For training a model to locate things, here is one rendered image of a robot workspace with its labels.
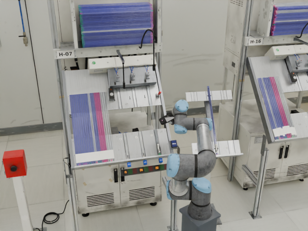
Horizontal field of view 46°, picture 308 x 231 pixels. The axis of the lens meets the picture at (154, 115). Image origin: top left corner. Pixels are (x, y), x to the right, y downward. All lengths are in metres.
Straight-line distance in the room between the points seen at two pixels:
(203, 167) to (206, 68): 2.89
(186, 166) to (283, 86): 1.50
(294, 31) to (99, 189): 1.98
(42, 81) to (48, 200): 1.47
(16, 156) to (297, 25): 2.29
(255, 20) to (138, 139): 1.38
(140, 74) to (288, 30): 1.22
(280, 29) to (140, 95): 1.21
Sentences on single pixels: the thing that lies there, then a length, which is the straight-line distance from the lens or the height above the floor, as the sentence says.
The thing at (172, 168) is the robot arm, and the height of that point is 1.07.
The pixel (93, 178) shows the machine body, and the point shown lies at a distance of 2.91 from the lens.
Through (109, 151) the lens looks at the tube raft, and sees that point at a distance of 2.48.
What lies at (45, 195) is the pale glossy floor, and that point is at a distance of 3.46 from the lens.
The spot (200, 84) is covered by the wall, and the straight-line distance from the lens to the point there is 4.62.
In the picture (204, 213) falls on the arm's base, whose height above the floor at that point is 0.59.
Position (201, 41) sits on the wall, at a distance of 4.45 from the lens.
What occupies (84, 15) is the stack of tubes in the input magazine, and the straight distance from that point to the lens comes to 2.55.
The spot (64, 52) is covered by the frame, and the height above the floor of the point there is 1.36.
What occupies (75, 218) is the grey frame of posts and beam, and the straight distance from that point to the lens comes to 2.73.
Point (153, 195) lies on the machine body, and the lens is 3.11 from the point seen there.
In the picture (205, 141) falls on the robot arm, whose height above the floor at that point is 1.11.
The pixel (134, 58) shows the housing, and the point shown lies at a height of 1.29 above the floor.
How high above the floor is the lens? 2.07
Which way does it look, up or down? 26 degrees down
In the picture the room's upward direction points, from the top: straight up
